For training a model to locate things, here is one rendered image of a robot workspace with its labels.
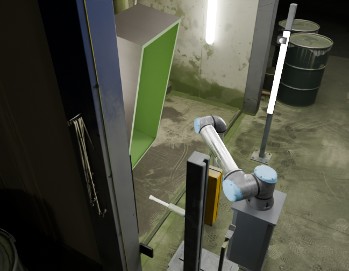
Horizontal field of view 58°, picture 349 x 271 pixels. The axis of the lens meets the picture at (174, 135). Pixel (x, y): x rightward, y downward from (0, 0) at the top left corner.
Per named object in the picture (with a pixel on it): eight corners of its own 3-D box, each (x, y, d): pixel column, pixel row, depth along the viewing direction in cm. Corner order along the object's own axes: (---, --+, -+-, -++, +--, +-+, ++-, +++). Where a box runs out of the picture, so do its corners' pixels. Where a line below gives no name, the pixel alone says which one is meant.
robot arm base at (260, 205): (276, 196, 220) (279, 186, 215) (269, 214, 207) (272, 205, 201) (250, 186, 228) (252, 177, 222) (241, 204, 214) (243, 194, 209)
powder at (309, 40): (287, 33, 437) (287, 32, 436) (328, 36, 426) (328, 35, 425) (288, 47, 395) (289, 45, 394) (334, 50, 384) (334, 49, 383)
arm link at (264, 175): (278, 195, 208) (283, 176, 198) (255, 201, 203) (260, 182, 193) (265, 179, 220) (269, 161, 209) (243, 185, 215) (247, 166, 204)
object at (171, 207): (199, 229, 270) (205, 218, 253) (198, 234, 267) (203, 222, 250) (149, 205, 279) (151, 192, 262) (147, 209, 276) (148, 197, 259)
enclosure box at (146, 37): (89, 162, 267) (91, 26, 189) (125, 125, 312) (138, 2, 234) (125, 179, 261) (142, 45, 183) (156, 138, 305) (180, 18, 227)
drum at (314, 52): (274, 87, 489) (286, 30, 437) (313, 92, 478) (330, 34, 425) (274, 106, 443) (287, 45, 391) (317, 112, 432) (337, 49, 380)
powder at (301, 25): (323, 25, 466) (323, 24, 466) (311, 34, 432) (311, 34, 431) (287, 19, 493) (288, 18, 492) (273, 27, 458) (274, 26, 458)
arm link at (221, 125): (222, 109, 248) (219, 177, 283) (208, 112, 245) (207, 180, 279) (229, 116, 239) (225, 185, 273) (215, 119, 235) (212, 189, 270)
